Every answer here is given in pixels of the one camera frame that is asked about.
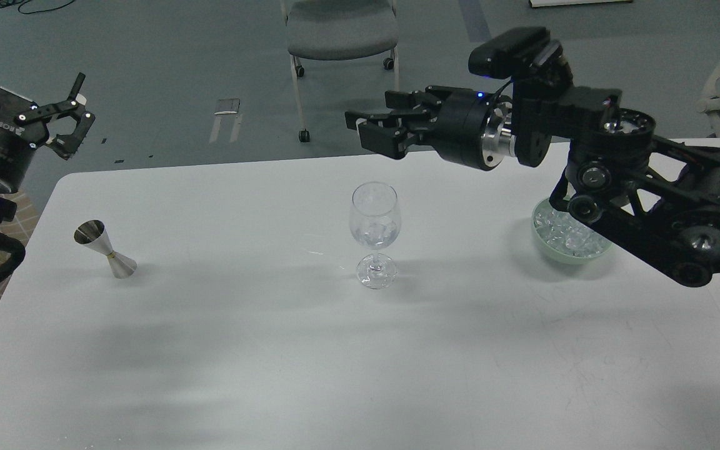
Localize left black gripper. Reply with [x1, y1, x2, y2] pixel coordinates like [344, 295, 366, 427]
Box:
[0, 73, 96, 193]

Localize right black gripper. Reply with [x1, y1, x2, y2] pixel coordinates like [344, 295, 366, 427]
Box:
[344, 86, 516, 171]

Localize steel cocktail jigger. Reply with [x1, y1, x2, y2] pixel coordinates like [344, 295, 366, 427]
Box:
[72, 219, 138, 279]

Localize clear ice cubes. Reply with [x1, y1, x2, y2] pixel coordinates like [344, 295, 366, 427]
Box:
[535, 206, 608, 257]

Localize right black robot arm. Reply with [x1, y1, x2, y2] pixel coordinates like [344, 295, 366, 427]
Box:
[345, 52, 720, 288]

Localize clear wine glass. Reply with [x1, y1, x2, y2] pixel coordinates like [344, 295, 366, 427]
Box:
[349, 181, 402, 289]

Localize grey office chair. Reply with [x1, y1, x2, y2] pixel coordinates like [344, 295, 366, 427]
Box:
[280, 1, 401, 143]

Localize grey floor plate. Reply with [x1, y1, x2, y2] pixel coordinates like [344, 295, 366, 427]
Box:
[212, 97, 241, 115]

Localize green bowl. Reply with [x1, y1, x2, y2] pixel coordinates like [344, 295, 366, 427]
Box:
[531, 197, 614, 266]

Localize black floor cables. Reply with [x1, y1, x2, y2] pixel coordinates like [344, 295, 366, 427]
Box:
[0, 0, 79, 27]

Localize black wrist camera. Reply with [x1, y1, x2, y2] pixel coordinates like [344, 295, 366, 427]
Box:
[467, 26, 563, 79]

